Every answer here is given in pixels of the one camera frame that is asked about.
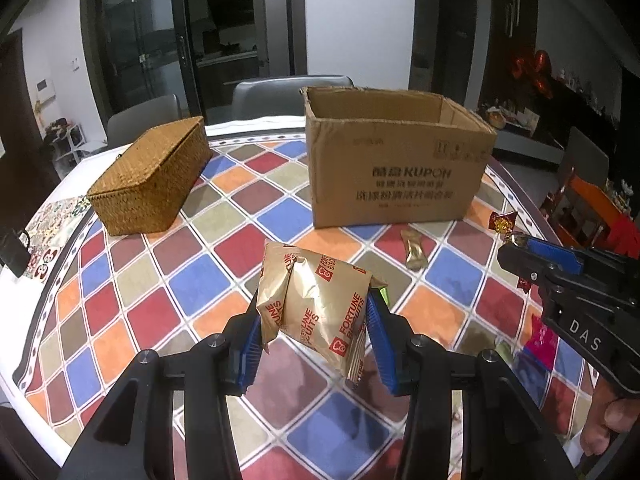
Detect grey dining chair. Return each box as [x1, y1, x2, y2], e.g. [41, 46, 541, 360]
[106, 94, 181, 150]
[231, 75, 354, 120]

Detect brown cardboard box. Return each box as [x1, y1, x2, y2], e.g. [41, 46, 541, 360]
[302, 87, 497, 229]

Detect black mug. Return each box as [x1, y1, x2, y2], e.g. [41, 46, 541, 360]
[0, 229, 30, 278]

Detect red heart balloons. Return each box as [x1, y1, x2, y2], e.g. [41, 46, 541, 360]
[510, 50, 553, 99]

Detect glass sliding door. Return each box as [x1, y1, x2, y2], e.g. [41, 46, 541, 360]
[80, 0, 204, 122]

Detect patterned floral placemat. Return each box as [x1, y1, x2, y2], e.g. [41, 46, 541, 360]
[24, 196, 90, 282]

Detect green candy packet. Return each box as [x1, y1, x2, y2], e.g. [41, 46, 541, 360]
[370, 286, 390, 306]

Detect person's right hand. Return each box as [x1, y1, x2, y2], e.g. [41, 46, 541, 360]
[580, 376, 640, 456]

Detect woven wicker basket box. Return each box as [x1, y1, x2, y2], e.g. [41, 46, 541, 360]
[87, 116, 213, 236]

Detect white low cabinet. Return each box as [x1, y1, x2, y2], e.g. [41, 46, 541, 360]
[477, 105, 564, 166]

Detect grey dining chair centre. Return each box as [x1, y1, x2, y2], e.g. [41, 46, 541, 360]
[231, 75, 354, 120]

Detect white shoe rack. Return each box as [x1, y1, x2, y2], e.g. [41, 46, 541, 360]
[43, 117, 86, 179]

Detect pink snack bag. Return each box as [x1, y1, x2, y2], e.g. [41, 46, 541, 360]
[524, 314, 559, 372]

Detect grey dining chair left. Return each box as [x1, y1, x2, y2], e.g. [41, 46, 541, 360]
[106, 94, 181, 150]

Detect dark wooden door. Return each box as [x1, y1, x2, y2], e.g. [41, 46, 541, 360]
[0, 32, 60, 230]

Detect gold snack wrapper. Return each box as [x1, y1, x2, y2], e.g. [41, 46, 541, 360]
[400, 229, 428, 272]

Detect red gold candy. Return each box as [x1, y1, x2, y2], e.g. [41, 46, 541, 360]
[488, 211, 518, 240]

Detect white intercom panel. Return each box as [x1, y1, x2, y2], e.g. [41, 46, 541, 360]
[36, 77, 55, 104]

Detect pale green small candy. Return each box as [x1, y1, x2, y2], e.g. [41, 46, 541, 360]
[495, 339, 514, 366]

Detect tan fortune fruits bag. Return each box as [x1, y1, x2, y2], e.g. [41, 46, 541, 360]
[256, 242, 386, 382]

